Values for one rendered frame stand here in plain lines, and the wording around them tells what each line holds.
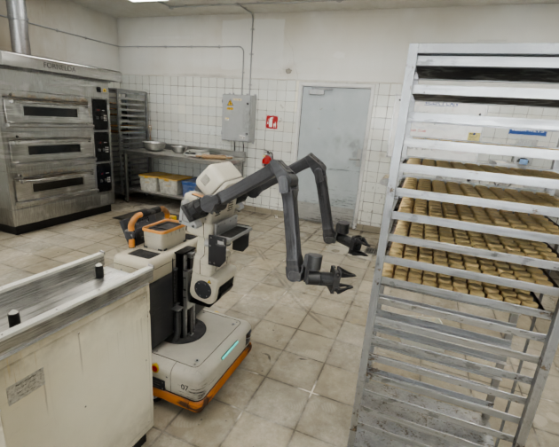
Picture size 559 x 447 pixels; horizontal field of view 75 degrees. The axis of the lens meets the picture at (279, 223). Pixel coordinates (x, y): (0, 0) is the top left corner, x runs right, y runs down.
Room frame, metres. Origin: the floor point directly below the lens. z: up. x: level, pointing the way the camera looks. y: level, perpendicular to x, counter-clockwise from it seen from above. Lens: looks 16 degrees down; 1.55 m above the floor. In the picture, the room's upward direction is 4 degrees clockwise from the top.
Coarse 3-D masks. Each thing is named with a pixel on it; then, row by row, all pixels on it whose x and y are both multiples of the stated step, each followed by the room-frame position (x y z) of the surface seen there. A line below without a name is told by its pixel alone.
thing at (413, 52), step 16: (416, 48) 1.31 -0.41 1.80; (400, 112) 1.32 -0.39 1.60; (400, 128) 1.31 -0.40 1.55; (400, 144) 1.31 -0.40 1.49; (400, 160) 1.33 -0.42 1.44; (384, 208) 1.32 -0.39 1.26; (384, 224) 1.31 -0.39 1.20; (384, 240) 1.31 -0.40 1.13; (384, 256) 1.31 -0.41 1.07; (368, 320) 1.32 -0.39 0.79; (368, 336) 1.31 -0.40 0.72; (368, 352) 1.31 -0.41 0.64; (352, 416) 1.32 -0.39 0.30; (352, 432) 1.31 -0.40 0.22
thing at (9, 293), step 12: (72, 264) 1.40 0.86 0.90; (84, 264) 1.45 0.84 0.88; (36, 276) 1.27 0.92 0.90; (48, 276) 1.30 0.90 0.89; (60, 276) 1.35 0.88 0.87; (72, 276) 1.40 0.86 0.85; (0, 288) 1.16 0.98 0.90; (12, 288) 1.18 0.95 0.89; (24, 288) 1.22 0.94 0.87; (36, 288) 1.26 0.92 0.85; (0, 300) 1.14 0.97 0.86; (12, 300) 1.18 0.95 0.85
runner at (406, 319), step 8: (376, 312) 1.73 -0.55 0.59; (384, 312) 1.72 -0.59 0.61; (392, 312) 1.71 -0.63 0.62; (400, 320) 1.68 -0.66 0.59; (408, 320) 1.68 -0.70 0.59; (416, 320) 1.66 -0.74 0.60; (424, 320) 1.65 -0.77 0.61; (432, 328) 1.62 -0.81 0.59; (440, 328) 1.62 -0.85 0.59; (448, 328) 1.61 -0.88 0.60; (456, 328) 1.60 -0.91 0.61; (464, 336) 1.57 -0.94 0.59; (472, 336) 1.57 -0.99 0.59; (480, 336) 1.56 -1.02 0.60; (488, 336) 1.55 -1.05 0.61; (496, 344) 1.52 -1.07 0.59; (504, 344) 1.52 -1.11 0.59
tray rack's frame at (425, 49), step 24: (432, 48) 1.29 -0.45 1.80; (456, 48) 1.27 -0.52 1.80; (480, 48) 1.24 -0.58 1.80; (504, 48) 1.22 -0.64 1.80; (528, 48) 1.20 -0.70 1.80; (552, 48) 1.18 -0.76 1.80; (552, 168) 1.53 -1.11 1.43; (504, 336) 1.54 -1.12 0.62; (552, 336) 1.10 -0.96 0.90; (552, 360) 1.10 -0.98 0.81; (384, 384) 1.73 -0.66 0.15; (384, 408) 1.55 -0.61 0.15; (432, 408) 1.57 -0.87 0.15; (456, 408) 1.58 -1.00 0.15; (528, 408) 1.10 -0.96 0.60; (360, 432) 1.38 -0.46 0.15; (408, 432) 1.40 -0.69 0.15; (456, 432) 1.43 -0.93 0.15; (528, 432) 1.10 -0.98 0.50
